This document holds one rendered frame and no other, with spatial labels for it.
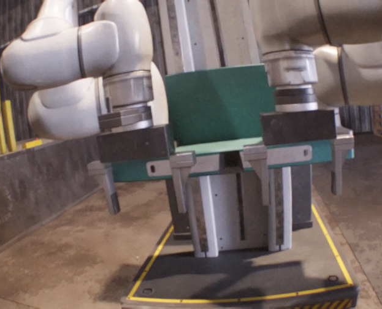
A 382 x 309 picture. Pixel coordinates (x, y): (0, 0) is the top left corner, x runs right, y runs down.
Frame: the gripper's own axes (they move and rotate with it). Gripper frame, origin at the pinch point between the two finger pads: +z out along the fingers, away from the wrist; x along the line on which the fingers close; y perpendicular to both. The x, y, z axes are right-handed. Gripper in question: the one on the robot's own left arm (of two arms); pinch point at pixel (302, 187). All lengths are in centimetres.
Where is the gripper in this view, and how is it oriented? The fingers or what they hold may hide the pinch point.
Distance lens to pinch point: 53.1
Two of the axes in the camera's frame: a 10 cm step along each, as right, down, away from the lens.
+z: 1.3, 9.8, 1.6
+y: -1.8, 1.8, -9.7
